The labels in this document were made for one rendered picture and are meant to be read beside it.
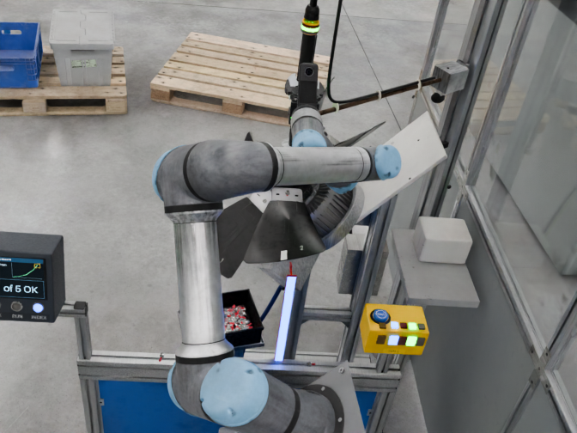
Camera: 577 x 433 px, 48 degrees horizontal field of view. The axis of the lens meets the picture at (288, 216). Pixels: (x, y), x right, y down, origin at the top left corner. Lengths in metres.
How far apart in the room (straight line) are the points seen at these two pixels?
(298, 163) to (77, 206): 2.67
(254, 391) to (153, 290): 2.15
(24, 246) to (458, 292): 1.35
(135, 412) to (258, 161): 1.10
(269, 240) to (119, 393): 0.63
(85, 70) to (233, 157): 3.53
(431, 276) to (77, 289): 1.78
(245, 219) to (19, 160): 2.45
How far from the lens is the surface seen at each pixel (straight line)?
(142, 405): 2.04
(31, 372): 3.01
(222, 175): 1.17
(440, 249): 2.27
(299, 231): 1.79
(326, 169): 1.30
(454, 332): 2.54
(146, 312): 3.17
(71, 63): 4.64
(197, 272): 1.26
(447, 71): 2.14
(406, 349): 1.79
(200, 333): 1.28
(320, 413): 1.27
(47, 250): 1.62
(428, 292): 2.19
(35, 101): 4.65
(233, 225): 2.02
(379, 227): 2.13
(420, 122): 2.10
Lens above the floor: 2.30
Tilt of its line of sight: 38 degrees down
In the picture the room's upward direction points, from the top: 8 degrees clockwise
